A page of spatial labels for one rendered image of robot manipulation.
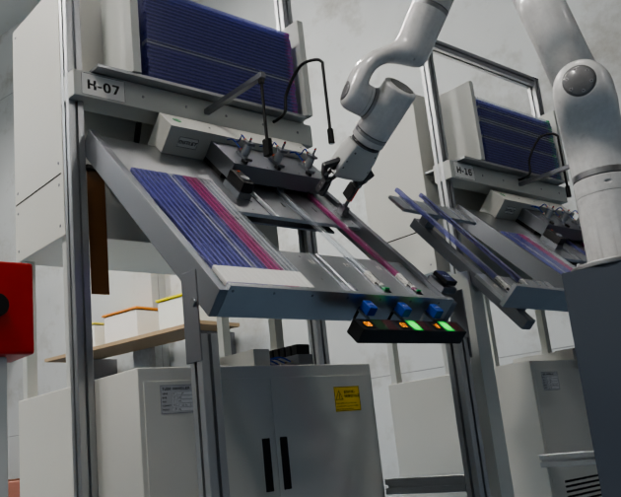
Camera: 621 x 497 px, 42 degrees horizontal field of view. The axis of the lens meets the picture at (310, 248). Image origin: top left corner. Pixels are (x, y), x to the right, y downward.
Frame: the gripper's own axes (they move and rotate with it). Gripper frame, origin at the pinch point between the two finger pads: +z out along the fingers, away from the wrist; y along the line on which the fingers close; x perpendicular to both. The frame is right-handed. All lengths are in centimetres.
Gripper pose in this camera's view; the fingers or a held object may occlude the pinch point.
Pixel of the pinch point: (334, 191)
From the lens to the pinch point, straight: 200.3
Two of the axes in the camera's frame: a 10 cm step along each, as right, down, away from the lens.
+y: -7.5, -0.8, -6.5
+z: -4.8, 7.5, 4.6
